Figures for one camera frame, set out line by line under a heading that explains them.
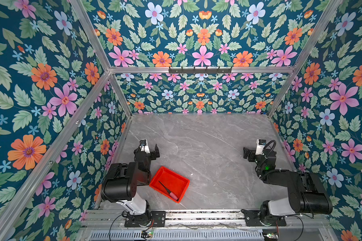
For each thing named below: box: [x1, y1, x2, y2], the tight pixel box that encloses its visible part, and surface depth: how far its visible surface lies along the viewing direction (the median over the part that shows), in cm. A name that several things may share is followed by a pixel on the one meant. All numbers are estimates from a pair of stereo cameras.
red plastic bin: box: [149, 166, 191, 204], surface depth 86 cm
